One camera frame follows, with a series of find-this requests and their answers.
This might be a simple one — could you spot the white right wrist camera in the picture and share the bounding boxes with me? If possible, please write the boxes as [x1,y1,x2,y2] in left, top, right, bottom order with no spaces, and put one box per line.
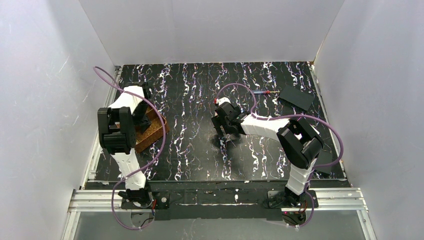
[214,97,231,107]

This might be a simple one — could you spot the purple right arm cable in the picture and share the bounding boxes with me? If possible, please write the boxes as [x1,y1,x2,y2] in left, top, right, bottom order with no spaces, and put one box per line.
[215,82,345,228]

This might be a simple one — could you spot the aluminium frame rail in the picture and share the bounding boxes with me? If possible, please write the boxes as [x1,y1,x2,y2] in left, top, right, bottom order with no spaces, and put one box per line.
[62,187,376,240]

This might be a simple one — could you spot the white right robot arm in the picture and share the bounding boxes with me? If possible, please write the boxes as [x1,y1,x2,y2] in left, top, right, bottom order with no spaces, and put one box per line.
[211,97,324,197]

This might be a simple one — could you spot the blue red screwdriver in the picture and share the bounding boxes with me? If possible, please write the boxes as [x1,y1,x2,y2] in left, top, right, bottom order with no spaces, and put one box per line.
[253,90,280,95]

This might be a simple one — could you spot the black flat box far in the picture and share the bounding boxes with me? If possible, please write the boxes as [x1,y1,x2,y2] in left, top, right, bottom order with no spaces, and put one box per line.
[278,86,314,111]

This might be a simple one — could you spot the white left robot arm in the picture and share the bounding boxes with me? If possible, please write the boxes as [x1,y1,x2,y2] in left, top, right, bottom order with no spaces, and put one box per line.
[97,82,152,202]

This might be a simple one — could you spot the black flat box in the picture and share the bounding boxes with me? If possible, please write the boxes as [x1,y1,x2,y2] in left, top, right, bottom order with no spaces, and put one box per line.
[314,150,333,177]
[278,86,314,111]

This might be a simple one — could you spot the brown woven basket card holder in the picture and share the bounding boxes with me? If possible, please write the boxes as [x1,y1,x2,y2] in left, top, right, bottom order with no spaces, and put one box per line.
[135,106,164,154]

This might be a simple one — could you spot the black flat box near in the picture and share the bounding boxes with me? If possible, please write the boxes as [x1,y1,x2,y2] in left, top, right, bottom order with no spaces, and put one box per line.
[314,150,333,177]

